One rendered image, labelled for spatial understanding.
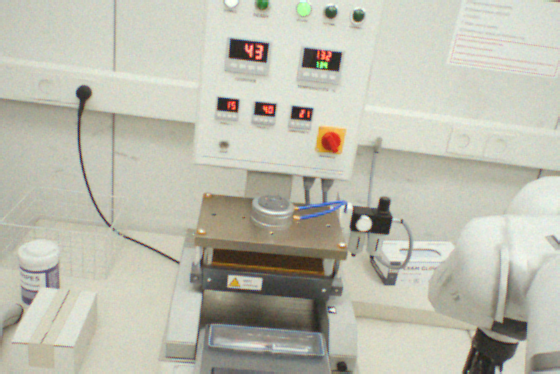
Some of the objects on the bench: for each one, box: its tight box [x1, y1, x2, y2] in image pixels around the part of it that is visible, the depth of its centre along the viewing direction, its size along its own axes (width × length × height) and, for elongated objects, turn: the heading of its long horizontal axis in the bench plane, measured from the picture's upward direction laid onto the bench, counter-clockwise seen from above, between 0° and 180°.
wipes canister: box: [17, 239, 60, 308], centre depth 132 cm, size 9×9×15 cm
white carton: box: [370, 240, 455, 286], centre depth 159 cm, size 12×23×7 cm, turn 85°
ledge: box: [334, 243, 477, 331], centre depth 160 cm, size 30×84×4 cm, turn 73°
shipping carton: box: [11, 288, 97, 374], centre depth 120 cm, size 19×13×9 cm
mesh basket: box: [0, 186, 129, 280], centre depth 153 cm, size 22×26×13 cm
